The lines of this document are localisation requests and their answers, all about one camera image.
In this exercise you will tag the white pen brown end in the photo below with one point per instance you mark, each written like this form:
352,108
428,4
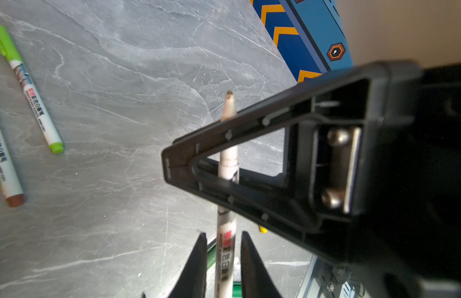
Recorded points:
9,183

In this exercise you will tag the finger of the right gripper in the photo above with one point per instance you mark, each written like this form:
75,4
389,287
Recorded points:
253,186

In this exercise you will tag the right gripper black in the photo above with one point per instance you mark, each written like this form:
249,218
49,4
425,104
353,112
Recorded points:
416,250

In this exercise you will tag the white pen yellow end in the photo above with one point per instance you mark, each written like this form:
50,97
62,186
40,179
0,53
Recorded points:
228,169

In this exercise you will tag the white pen light green end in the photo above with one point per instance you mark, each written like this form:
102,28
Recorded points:
9,51

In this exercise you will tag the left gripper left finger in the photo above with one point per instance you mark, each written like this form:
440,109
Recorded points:
192,281

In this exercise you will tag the dark green capped pen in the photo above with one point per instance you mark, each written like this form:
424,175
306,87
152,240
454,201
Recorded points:
211,253

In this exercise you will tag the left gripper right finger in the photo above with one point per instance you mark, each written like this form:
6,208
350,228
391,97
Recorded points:
255,279

